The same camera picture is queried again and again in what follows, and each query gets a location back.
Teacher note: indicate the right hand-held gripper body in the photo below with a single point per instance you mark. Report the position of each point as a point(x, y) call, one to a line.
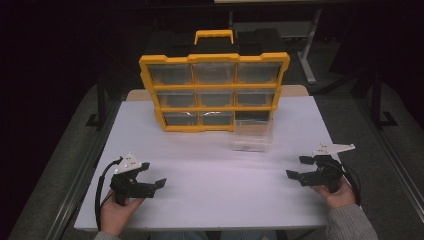
point(325, 175)

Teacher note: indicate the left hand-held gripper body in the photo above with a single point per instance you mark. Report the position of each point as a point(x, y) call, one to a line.
point(130, 187)

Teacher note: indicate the clear plastic drawer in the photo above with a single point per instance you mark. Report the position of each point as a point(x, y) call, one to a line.
point(253, 136)

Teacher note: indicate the person's right hand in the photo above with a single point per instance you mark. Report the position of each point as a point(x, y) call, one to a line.
point(341, 198)

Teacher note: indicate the person's left hand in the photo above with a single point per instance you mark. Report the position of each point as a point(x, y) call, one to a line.
point(115, 215)

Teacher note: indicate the light wooden table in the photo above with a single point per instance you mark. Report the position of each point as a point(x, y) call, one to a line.
point(138, 95)

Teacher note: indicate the black metal stand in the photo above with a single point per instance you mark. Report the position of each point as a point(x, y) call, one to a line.
point(377, 100)
point(101, 100)

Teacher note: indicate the grid of clear cabinet drawers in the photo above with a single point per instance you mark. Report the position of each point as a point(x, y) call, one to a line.
point(213, 98)

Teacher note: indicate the yellow organizer cabinet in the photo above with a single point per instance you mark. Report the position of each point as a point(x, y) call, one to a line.
point(213, 58)

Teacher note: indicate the metal floor rail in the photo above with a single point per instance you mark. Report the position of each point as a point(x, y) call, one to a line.
point(396, 160)
point(83, 176)

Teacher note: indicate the white metal desk frame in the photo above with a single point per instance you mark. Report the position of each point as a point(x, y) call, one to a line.
point(308, 60)

